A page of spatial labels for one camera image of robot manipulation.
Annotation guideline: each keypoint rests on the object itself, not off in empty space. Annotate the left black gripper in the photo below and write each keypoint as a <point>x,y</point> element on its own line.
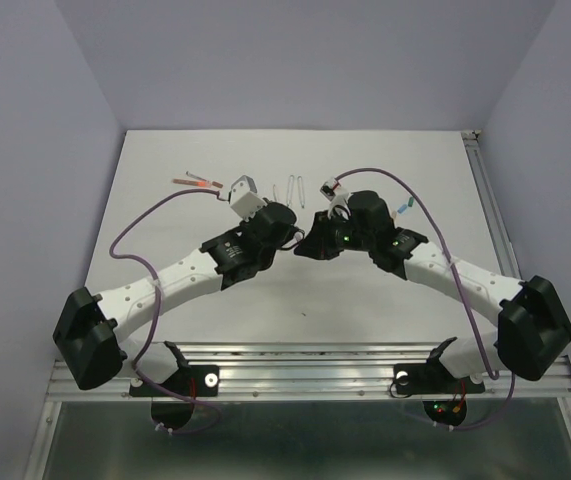
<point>289,235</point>

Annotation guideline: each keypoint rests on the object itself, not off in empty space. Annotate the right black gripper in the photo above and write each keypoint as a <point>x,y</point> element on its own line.
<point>317,242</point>

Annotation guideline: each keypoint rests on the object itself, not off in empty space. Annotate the blue marker pen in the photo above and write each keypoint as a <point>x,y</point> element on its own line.
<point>290,189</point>

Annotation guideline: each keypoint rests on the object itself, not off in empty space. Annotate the tan orange highlighter pen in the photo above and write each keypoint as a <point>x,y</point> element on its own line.
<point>190,182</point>

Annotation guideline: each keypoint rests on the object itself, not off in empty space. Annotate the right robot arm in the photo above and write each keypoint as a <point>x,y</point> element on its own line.
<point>531,326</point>

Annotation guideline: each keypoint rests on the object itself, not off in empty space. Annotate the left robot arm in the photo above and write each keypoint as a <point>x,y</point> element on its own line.
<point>94,332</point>

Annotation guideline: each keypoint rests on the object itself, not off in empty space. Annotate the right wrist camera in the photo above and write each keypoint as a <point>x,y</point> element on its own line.
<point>337,195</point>

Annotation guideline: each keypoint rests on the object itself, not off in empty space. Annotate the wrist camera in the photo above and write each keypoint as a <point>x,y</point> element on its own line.
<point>337,195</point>
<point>244,199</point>

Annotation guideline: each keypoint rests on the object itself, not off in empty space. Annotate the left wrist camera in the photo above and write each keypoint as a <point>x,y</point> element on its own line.
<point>244,199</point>

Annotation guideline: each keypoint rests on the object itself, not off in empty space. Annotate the aluminium front rail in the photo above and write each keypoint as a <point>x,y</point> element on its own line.
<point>262,372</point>

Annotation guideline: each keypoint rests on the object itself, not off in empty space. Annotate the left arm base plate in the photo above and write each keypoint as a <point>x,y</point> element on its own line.
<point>201,381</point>

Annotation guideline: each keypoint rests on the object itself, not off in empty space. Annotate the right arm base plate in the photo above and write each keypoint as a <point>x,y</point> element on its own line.
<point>424,379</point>

